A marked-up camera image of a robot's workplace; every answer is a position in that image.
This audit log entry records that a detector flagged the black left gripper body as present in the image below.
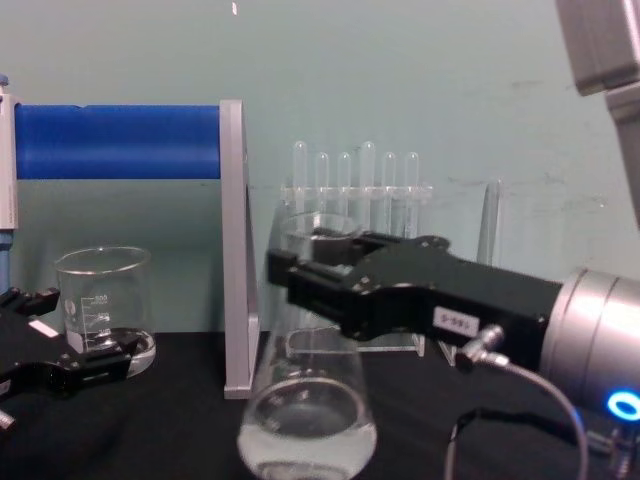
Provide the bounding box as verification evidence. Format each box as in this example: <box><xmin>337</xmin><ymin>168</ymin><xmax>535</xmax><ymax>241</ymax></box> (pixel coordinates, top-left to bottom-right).
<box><xmin>0</xmin><ymin>302</ymin><xmax>69</xmax><ymax>401</ymax></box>

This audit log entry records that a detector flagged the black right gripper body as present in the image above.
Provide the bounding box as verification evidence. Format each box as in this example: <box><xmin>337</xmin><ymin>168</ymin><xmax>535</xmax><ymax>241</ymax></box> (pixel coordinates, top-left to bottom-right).
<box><xmin>344</xmin><ymin>233</ymin><xmax>564</xmax><ymax>374</ymax></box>

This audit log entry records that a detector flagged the clear glass conical flask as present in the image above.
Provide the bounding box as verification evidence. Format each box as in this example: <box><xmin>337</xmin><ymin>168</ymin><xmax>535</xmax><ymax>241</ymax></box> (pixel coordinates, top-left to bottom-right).
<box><xmin>236</xmin><ymin>211</ymin><xmax>379</xmax><ymax>480</ymax></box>

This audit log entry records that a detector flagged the clear acrylic test tube rack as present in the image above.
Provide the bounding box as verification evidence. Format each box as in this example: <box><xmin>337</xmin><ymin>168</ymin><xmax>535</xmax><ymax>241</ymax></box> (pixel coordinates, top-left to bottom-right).
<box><xmin>278</xmin><ymin>183</ymin><xmax>435</xmax><ymax>359</ymax></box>

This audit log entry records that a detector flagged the clear glass beaker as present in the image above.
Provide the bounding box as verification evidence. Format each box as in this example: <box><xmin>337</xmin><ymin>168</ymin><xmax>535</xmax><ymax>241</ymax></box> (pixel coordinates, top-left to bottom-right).
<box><xmin>53</xmin><ymin>245</ymin><xmax>158</xmax><ymax>378</ymax></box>

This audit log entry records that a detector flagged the slanted clear glass tube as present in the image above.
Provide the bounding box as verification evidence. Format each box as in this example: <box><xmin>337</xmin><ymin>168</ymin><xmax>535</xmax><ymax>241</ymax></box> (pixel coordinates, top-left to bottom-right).
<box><xmin>476</xmin><ymin>178</ymin><xmax>504</xmax><ymax>266</ymax></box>

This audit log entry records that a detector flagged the tall clear test tube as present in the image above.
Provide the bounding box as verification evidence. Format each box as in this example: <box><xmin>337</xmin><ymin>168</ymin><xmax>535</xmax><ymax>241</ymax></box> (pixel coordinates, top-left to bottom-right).
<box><xmin>360</xmin><ymin>140</ymin><xmax>377</xmax><ymax>234</ymax></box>

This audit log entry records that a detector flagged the grey stand panel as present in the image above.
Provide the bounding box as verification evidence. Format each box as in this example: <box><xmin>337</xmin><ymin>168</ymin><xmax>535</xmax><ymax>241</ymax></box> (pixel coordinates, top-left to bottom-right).
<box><xmin>218</xmin><ymin>98</ymin><xmax>262</xmax><ymax>401</ymax></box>

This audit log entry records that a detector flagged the black table cloth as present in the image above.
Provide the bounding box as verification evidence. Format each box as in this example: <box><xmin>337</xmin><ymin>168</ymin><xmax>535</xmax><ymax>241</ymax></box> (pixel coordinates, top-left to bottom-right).
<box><xmin>0</xmin><ymin>327</ymin><xmax>640</xmax><ymax>480</ymax></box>

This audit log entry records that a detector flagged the white and blue pipette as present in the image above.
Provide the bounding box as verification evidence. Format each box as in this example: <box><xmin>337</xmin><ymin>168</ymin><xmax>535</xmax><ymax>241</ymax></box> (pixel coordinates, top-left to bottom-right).
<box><xmin>0</xmin><ymin>73</ymin><xmax>21</xmax><ymax>296</ymax></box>

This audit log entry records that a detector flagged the blue cylinder bar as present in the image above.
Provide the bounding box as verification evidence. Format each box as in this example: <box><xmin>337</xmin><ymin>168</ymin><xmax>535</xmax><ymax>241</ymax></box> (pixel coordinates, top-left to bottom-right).
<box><xmin>14</xmin><ymin>103</ymin><xmax>222</xmax><ymax>182</ymax></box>

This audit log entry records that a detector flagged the thin grey gripper cable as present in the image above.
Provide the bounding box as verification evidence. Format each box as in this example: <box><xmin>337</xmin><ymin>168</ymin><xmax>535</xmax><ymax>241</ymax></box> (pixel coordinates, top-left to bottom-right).
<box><xmin>446</xmin><ymin>323</ymin><xmax>592</xmax><ymax>480</ymax></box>

